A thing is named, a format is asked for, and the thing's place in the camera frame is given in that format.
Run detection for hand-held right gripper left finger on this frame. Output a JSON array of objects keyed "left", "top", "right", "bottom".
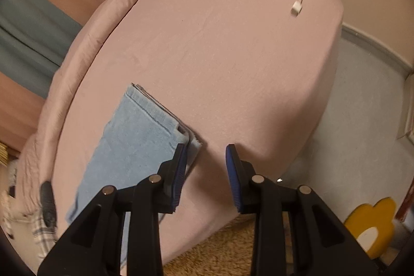
[{"left": 37, "top": 143, "right": 188, "bottom": 276}]

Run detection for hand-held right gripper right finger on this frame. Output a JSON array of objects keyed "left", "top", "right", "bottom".
[{"left": 225, "top": 144, "right": 379, "bottom": 276}]

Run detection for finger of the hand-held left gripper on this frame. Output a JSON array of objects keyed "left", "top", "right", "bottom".
[{"left": 39, "top": 181, "right": 57, "bottom": 228}]

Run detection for light blue denim pants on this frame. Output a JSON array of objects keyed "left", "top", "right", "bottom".
[{"left": 66, "top": 83, "right": 204, "bottom": 225}]

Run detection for person's plaid clothing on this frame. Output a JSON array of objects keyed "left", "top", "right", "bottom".
[{"left": 0, "top": 211, "right": 59, "bottom": 264}]

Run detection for brown fuzzy rug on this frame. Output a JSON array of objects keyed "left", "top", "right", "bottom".
[{"left": 162, "top": 214, "right": 301, "bottom": 276}]

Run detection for pink sheeted bed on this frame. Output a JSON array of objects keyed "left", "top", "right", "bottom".
[{"left": 55, "top": 0, "right": 344, "bottom": 267}]

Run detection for yellow flower-shaped mat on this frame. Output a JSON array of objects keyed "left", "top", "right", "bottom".
[{"left": 343, "top": 197, "right": 398, "bottom": 260}]

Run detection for teal curtain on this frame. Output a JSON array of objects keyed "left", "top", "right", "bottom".
[{"left": 0, "top": 0, "right": 83, "bottom": 99}]

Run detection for pink quilted duvet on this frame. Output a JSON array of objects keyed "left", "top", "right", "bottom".
[{"left": 16, "top": 0, "right": 177, "bottom": 231}]

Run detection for grey baseboard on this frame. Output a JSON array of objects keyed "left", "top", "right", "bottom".
[{"left": 341, "top": 23, "right": 411, "bottom": 76}]

